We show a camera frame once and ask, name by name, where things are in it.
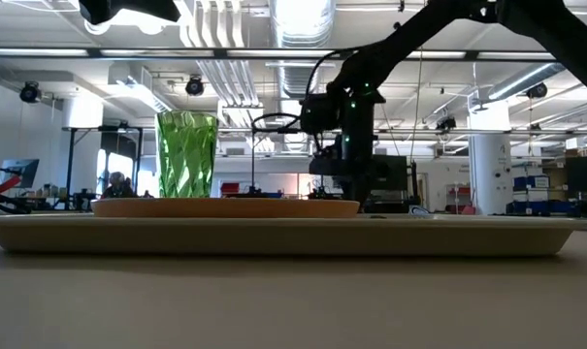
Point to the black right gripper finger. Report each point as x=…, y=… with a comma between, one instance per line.
x=357, y=191

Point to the cream rectangular tray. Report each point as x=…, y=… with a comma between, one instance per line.
x=283, y=235

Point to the orange round plate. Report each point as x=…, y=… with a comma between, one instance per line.
x=225, y=207

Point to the green faceted plastic cup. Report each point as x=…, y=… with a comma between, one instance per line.
x=186, y=155

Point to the black red background robot arm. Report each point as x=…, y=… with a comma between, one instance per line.
x=4, y=199

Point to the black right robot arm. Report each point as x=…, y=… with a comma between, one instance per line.
x=395, y=48

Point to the black desk monitor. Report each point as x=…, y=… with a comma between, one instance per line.
x=395, y=172

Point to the white shelf with red items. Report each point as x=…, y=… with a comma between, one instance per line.
x=459, y=199

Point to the red storage boxes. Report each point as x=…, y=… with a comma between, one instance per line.
x=230, y=188

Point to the white round column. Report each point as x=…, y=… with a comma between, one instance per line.
x=489, y=169

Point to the blue labelled storage bin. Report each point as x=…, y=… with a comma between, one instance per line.
x=531, y=182

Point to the blue storage bin row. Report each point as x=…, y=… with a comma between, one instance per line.
x=545, y=207

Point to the long white ceiling light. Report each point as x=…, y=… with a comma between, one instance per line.
x=147, y=99

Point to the person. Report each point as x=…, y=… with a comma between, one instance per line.
x=118, y=186

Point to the tilted computer monitor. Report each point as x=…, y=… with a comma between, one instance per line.
x=21, y=172

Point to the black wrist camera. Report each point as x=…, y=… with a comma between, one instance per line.
x=326, y=166

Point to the black ceiling-hung camera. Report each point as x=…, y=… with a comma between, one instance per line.
x=194, y=86
x=447, y=123
x=536, y=90
x=30, y=92

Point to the silver ventilation duct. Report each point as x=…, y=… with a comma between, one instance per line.
x=300, y=24

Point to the black overhead frame bar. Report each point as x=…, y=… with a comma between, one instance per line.
x=176, y=53

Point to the black frame stand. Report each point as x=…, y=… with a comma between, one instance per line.
x=70, y=165

